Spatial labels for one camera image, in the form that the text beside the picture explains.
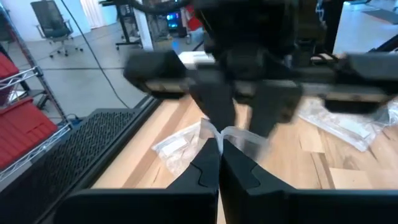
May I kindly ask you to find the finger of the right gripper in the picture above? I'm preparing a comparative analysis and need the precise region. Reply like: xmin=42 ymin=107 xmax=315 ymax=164
xmin=248 ymin=81 xmax=304 ymax=138
xmin=190 ymin=77 xmax=237 ymax=133

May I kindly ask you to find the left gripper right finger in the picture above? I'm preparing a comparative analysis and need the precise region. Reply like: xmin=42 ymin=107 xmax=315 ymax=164
xmin=220 ymin=139 xmax=398 ymax=224

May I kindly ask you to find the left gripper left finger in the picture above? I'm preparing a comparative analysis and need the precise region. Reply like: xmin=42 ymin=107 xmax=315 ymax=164
xmin=54 ymin=138 xmax=221 ymax=224

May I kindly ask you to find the clear plastic zip bag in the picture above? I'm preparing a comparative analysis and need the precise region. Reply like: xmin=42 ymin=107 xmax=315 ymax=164
xmin=297 ymin=96 xmax=398 ymax=152
xmin=151 ymin=117 xmax=271 ymax=179

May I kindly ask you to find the white box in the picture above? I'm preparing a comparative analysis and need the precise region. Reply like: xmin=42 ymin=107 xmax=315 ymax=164
xmin=177 ymin=50 xmax=216 ymax=71

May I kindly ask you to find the computer tower with blue lights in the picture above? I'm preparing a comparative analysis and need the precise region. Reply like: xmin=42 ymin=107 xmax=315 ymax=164
xmin=164 ymin=11 xmax=183 ymax=32

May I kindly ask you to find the black perforated computer case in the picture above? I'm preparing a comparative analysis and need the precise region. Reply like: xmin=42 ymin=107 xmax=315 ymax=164
xmin=0 ymin=107 xmax=156 ymax=224

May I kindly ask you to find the red plastic bin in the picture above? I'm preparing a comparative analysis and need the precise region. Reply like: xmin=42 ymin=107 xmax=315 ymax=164
xmin=0 ymin=51 xmax=20 ymax=106
xmin=0 ymin=96 xmax=59 ymax=170

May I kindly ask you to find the black office chair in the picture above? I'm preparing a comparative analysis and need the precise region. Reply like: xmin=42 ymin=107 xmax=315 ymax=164
xmin=30 ymin=0 xmax=84 ymax=59

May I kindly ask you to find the black desk frame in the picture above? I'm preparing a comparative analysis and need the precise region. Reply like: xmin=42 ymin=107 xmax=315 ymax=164
xmin=98 ymin=0 xmax=144 ymax=50

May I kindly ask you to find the long black cable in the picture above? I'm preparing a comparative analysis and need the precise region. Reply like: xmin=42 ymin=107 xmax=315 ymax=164
xmin=60 ymin=0 xmax=131 ymax=109

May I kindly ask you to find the metal wire shelf cart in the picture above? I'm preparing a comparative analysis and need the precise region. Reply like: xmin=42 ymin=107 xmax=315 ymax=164
xmin=0 ymin=0 xmax=74 ymax=183

